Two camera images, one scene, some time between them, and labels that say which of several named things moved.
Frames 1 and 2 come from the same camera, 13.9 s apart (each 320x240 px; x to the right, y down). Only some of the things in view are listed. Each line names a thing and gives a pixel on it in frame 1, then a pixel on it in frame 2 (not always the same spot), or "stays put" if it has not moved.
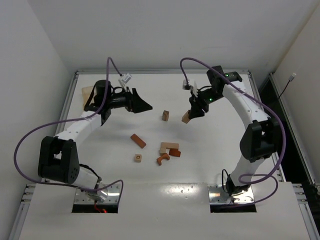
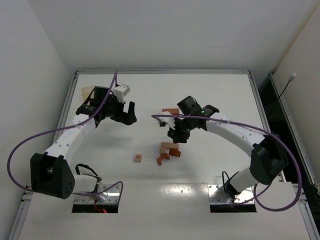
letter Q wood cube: x=137 y=158 stays put
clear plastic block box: x=86 y=92 stays put
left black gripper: x=131 y=100 → x=120 y=114
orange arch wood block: x=163 y=156 stays put
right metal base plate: x=214 y=191 stays put
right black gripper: x=198 y=105 → x=180 y=131
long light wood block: x=170 y=145 stays put
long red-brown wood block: x=138 y=141 → x=173 y=111
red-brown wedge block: x=174 y=152 stays put
